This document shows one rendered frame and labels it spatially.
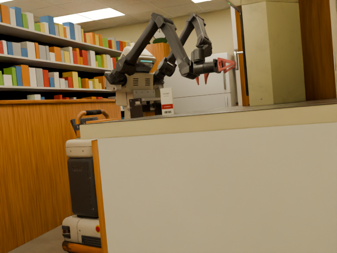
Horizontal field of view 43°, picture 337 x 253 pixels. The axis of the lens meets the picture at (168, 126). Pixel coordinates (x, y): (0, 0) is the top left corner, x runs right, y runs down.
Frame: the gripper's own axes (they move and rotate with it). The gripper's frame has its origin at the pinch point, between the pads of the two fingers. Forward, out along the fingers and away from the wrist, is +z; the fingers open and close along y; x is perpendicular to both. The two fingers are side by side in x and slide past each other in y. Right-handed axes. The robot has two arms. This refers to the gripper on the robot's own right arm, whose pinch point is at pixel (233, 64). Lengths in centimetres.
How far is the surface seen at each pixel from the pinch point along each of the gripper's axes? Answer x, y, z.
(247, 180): 38, -109, 17
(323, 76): 10, 31, 41
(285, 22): -16.0, 2.0, 25.7
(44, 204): 86, 101, -190
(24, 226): 96, 74, -190
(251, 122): 25, -109, 20
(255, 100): 18.9, -5.3, 8.8
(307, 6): -27, 31, 37
